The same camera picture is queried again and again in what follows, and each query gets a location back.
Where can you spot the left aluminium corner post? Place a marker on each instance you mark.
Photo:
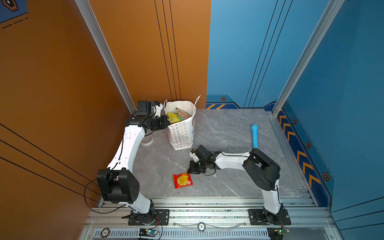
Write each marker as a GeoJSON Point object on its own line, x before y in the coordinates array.
{"type": "Point", "coordinates": [101, 42]}

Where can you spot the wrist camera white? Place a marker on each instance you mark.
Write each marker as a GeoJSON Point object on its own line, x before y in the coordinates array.
{"type": "Point", "coordinates": [194, 157]}
{"type": "Point", "coordinates": [158, 108]}

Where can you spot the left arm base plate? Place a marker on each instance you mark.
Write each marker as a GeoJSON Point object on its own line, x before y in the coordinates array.
{"type": "Point", "coordinates": [152, 218]}

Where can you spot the left green circuit board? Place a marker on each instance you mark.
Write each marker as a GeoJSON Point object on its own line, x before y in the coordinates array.
{"type": "Point", "coordinates": [148, 233]}

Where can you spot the blue toy microphone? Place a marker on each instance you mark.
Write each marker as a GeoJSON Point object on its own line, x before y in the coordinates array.
{"type": "Point", "coordinates": [255, 129]}

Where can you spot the green white snack packet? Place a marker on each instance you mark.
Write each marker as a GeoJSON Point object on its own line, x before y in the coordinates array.
{"type": "Point", "coordinates": [182, 115]}

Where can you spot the white printed paper bag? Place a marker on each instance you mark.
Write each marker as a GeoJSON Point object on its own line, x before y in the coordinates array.
{"type": "Point", "coordinates": [181, 134]}

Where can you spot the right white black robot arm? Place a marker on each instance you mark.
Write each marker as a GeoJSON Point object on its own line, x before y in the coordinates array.
{"type": "Point", "coordinates": [264, 172]}

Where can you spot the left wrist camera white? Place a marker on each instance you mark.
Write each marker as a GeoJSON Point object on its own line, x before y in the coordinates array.
{"type": "Point", "coordinates": [158, 108]}

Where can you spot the yellow snack bag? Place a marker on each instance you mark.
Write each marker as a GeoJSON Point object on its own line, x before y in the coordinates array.
{"type": "Point", "coordinates": [174, 118]}

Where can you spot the aluminium frame rail base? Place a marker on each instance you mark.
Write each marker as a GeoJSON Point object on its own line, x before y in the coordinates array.
{"type": "Point", "coordinates": [224, 217]}

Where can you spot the aluminium corner post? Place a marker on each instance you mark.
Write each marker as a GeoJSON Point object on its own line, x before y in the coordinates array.
{"type": "Point", "coordinates": [318, 34]}
{"type": "Point", "coordinates": [101, 42]}

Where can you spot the right green circuit board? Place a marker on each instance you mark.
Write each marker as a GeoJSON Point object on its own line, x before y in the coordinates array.
{"type": "Point", "coordinates": [277, 234]}

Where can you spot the right aluminium corner post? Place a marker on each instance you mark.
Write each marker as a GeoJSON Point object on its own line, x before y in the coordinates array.
{"type": "Point", "coordinates": [318, 34]}

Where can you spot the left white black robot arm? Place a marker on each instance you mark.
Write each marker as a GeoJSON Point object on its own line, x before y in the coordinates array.
{"type": "Point", "coordinates": [117, 183]}

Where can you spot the red yellow snack packet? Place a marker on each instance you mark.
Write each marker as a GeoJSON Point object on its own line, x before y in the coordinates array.
{"type": "Point", "coordinates": [182, 180]}

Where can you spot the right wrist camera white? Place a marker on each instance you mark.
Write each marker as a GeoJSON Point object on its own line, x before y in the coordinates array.
{"type": "Point", "coordinates": [194, 157]}

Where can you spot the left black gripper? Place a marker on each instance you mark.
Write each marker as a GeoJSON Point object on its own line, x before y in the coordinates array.
{"type": "Point", "coordinates": [163, 119]}

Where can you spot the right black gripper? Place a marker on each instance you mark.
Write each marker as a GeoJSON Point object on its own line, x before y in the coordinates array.
{"type": "Point", "coordinates": [192, 169]}

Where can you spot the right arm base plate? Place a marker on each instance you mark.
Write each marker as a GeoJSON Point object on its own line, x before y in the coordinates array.
{"type": "Point", "coordinates": [263, 217]}

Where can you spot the round brown badge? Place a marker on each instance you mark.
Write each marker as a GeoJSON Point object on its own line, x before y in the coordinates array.
{"type": "Point", "coordinates": [105, 232]}

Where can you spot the green circuit board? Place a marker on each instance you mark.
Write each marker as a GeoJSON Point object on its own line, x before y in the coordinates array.
{"type": "Point", "coordinates": [277, 234]}
{"type": "Point", "coordinates": [148, 233]}

